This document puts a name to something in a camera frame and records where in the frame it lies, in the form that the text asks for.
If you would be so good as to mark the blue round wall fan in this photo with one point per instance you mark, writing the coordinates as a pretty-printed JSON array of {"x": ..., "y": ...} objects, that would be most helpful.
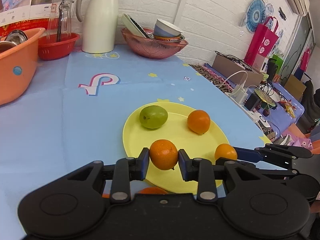
[{"x": 254, "y": 15}]

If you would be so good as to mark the orange plastic basket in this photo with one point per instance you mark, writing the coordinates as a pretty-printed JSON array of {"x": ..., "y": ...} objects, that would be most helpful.
[{"x": 18, "y": 66}]

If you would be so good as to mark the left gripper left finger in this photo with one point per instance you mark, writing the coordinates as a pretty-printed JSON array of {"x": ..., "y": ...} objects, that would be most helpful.
[{"x": 125, "y": 171}]

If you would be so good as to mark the red plastic basket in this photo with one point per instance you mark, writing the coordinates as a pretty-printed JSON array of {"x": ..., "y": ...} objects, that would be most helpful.
[{"x": 52, "y": 50}]

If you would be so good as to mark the white charger plug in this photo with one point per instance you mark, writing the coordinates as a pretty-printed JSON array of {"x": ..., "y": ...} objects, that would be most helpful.
[{"x": 239, "y": 94}]

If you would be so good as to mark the bedding poster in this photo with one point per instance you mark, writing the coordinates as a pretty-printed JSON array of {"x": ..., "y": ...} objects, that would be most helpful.
[{"x": 29, "y": 14}]

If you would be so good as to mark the glass pitcher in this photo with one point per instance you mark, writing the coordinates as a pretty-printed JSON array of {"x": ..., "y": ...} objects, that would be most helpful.
[{"x": 60, "y": 23}]

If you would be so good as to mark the small orange tangerine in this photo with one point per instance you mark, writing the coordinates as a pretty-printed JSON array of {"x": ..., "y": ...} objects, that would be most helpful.
[{"x": 163, "y": 154}]

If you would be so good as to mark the orange on plate right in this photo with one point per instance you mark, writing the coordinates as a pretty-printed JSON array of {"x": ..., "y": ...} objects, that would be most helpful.
[{"x": 198, "y": 121}]

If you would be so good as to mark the cardboard box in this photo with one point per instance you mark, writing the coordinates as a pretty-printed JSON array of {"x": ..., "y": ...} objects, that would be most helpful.
[{"x": 227, "y": 67}]

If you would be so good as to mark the yellow-orange small orange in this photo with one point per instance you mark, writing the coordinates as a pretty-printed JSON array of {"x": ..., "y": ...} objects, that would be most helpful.
[{"x": 225, "y": 151}]

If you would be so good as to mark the back right tangerine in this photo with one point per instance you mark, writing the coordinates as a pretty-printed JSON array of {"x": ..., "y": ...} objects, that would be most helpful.
[{"x": 153, "y": 190}]

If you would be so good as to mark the metal bowl in basket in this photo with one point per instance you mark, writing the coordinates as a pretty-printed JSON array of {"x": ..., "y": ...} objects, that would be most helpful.
[{"x": 15, "y": 38}]

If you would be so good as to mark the stacked ceramic bowls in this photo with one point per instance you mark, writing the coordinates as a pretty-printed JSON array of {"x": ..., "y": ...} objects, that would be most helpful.
[{"x": 166, "y": 31}]

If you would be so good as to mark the white power strip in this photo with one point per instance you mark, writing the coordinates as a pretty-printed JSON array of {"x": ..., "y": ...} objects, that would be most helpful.
[{"x": 258, "y": 119}]

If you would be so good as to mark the pink glass bowl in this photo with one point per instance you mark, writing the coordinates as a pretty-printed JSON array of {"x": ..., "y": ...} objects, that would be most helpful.
[{"x": 152, "y": 48}]

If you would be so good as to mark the blue star tablecloth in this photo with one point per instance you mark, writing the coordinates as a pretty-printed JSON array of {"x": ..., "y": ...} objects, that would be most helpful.
[{"x": 74, "y": 111}]

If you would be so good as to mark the small green mango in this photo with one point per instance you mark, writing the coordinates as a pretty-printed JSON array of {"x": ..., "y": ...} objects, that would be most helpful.
[{"x": 153, "y": 117}]

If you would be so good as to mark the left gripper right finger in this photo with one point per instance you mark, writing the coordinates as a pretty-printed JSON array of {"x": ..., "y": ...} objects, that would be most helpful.
[{"x": 201, "y": 171}]

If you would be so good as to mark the white tilted dish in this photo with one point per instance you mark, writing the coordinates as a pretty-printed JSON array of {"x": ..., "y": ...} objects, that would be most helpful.
[{"x": 133, "y": 26}]

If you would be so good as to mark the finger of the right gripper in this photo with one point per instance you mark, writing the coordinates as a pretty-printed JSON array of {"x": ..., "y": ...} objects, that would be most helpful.
[{"x": 252, "y": 156}]

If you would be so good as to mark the white thermos jug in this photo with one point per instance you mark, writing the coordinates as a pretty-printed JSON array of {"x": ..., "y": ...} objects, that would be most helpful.
[{"x": 99, "y": 25}]

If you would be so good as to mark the pink gift bag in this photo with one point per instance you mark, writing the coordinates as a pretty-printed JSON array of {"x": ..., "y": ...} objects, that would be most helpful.
[{"x": 263, "y": 40}]

